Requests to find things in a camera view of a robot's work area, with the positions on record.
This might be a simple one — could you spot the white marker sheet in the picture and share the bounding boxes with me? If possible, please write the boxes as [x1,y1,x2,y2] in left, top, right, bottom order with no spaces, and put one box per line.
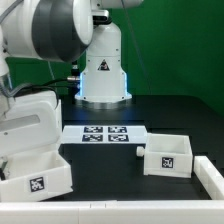
[62,125,147,144]

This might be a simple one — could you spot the large white drawer box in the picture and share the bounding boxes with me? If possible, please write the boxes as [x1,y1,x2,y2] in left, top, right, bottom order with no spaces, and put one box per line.
[0,151,72,202]

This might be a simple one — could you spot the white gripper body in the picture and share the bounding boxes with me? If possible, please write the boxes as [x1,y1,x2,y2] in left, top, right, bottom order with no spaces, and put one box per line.
[0,91,62,157]

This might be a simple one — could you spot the white front fence rail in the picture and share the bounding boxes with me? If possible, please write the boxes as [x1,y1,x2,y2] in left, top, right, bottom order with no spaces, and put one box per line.
[0,201,224,224]

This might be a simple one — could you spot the small white drawer with knob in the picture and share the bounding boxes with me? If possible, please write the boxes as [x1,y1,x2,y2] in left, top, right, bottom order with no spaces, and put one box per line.
[136,133,193,178]

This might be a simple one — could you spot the white right fence rail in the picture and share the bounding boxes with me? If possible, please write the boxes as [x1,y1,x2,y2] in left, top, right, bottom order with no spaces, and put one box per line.
[193,156,224,200]

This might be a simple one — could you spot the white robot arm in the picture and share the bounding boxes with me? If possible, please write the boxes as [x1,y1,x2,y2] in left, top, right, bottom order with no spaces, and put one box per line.
[0,0,144,157]

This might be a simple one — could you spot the white fence rail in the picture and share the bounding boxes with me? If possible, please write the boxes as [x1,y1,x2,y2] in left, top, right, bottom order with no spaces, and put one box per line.
[193,156,224,200]
[0,201,224,224]

